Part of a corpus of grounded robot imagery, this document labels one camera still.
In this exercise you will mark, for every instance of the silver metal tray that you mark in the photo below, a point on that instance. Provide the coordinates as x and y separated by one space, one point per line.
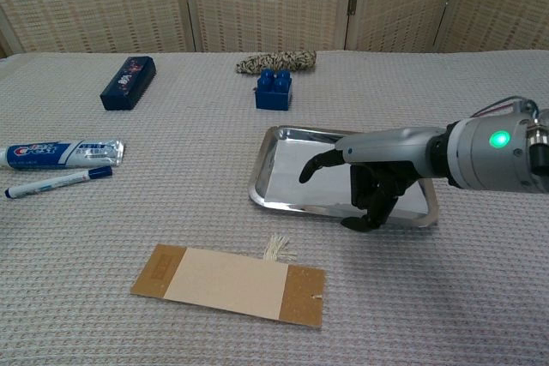
274 136

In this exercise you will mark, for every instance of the blue plastic building block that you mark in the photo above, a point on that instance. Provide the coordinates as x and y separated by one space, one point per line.
273 98

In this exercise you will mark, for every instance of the grey black right robot hand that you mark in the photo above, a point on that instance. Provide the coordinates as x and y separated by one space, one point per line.
386 143

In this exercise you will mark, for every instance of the white tissue sheet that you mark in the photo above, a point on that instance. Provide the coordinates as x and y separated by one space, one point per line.
287 169

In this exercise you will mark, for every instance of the leopard print fabric scrunchie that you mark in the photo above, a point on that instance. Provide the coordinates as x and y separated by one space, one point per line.
283 60

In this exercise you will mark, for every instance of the brown cream cardboard bookmark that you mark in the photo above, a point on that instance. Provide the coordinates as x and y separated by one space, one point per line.
227 282

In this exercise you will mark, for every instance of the grey woven tablecloth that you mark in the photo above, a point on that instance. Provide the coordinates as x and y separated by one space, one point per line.
180 203

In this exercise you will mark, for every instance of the blue white toothpaste tube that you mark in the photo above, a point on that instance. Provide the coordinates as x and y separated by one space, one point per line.
51 155

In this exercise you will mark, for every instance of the blue white marker pen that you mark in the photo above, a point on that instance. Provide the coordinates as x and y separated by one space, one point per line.
56 181

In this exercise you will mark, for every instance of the brass screen hinge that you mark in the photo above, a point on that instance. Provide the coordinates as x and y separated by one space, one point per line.
352 4

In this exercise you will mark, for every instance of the dark blue small box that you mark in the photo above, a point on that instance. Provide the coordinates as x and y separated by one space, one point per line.
127 83

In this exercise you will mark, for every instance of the woven beige folding screen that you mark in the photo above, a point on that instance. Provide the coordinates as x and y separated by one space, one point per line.
266 1

